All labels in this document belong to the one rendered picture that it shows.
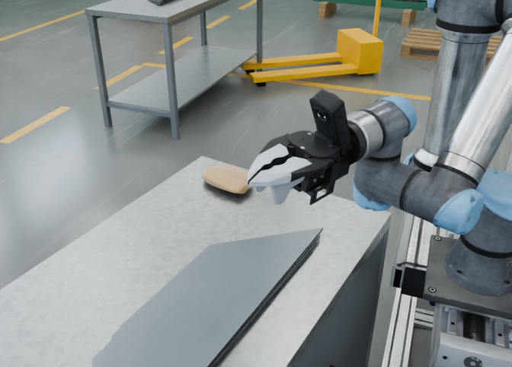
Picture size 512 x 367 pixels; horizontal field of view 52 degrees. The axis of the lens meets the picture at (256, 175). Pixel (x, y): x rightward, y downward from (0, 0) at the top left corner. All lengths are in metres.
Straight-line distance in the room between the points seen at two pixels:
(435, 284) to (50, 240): 2.41
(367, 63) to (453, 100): 4.45
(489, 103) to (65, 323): 0.85
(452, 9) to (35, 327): 0.97
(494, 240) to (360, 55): 4.43
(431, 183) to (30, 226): 2.78
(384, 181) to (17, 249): 2.57
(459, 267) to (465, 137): 0.41
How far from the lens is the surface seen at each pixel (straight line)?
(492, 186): 1.13
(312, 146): 0.74
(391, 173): 0.90
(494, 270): 1.19
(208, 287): 1.08
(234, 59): 5.28
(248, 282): 1.09
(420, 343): 2.24
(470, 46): 1.06
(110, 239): 1.29
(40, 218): 3.42
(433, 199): 0.86
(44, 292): 1.19
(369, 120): 0.83
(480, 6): 1.02
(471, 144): 0.88
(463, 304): 1.18
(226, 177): 1.42
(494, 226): 1.13
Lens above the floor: 1.80
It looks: 30 degrees down
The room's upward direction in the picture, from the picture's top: straight up
